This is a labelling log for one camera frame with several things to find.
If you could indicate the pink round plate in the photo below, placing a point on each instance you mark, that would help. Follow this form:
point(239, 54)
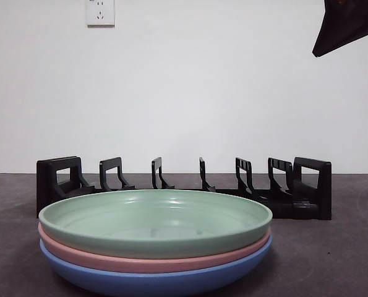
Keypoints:
point(125, 264)

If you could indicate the blue round plate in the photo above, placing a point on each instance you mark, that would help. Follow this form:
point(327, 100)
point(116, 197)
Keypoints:
point(156, 284)

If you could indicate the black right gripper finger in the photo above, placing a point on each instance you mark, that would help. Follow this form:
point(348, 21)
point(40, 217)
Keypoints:
point(347, 24)

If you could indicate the green round plate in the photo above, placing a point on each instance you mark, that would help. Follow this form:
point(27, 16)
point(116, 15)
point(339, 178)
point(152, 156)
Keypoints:
point(156, 216)

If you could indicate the black plastic dish rack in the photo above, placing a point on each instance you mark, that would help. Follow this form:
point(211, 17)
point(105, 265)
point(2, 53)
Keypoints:
point(310, 191)

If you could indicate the white wall socket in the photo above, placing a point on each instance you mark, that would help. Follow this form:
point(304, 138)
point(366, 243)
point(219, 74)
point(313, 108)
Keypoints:
point(100, 14)

